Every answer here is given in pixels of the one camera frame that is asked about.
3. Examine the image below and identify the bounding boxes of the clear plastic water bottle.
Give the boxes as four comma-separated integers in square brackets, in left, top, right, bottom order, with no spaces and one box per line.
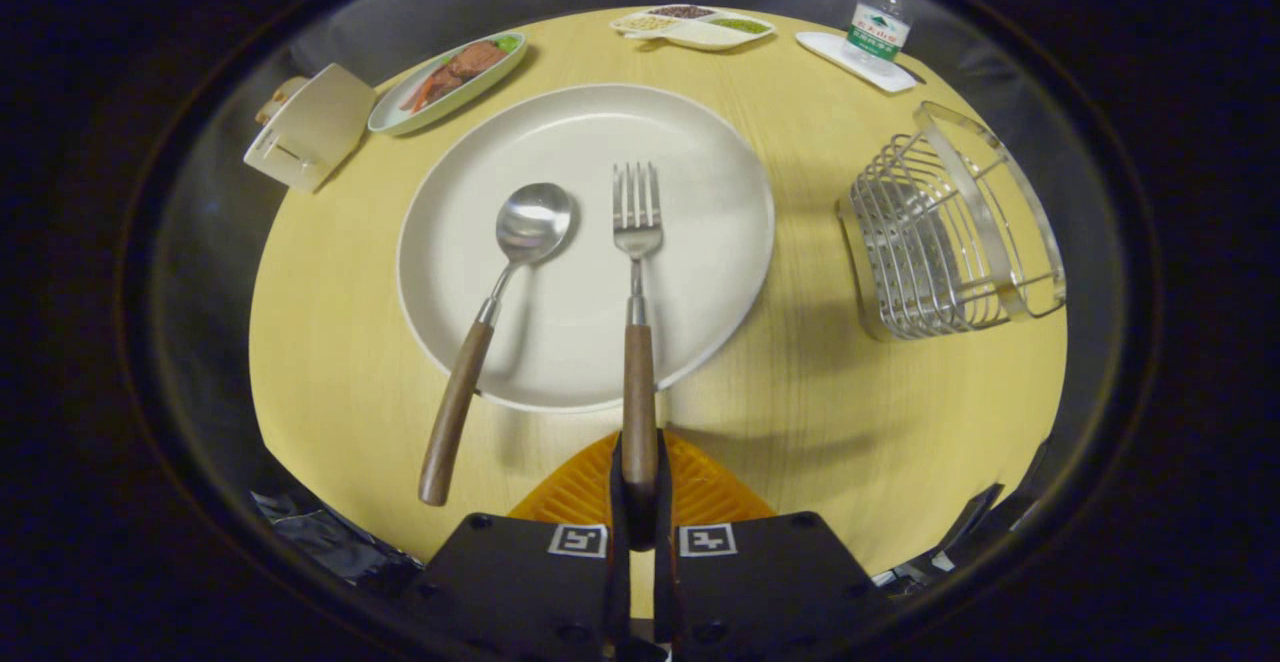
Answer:
[845,0,913,78]

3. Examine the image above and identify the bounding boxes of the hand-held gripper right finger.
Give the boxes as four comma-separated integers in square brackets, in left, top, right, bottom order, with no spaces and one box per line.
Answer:
[655,427,898,662]

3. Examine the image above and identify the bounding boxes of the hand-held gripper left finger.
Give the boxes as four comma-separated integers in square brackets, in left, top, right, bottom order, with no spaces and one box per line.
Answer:
[398,430,633,662]

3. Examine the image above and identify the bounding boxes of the wooden handled metal fork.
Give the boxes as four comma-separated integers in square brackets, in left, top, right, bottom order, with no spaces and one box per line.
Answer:
[611,161,664,505]

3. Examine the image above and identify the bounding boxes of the green oval dish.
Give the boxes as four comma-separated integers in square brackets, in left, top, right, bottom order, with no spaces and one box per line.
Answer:
[367,30,529,137]

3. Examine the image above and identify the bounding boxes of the white divided grain tray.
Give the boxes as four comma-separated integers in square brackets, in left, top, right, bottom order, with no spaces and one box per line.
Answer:
[610,4,776,52]

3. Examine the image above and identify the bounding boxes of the cream plastic holder box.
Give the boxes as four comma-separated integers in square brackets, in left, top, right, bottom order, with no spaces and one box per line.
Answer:
[243,63,378,194]

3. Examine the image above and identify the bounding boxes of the large white round plate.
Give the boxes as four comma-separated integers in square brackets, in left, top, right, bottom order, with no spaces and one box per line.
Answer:
[396,83,777,414]

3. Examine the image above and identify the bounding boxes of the wooden handled metal spoon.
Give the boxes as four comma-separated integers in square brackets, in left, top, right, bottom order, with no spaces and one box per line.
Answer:
[418,182,577,508]

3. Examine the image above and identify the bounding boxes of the white rectangular coaster tray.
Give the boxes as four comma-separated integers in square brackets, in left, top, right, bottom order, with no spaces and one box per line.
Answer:
[796,31,918,94]

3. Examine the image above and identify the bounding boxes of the brown meat slices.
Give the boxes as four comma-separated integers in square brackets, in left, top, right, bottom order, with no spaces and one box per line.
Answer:
[410,39,510,113]

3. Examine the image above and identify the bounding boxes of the metal wire basket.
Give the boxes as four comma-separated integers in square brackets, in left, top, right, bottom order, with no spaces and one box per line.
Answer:
[836,101,1068,342]

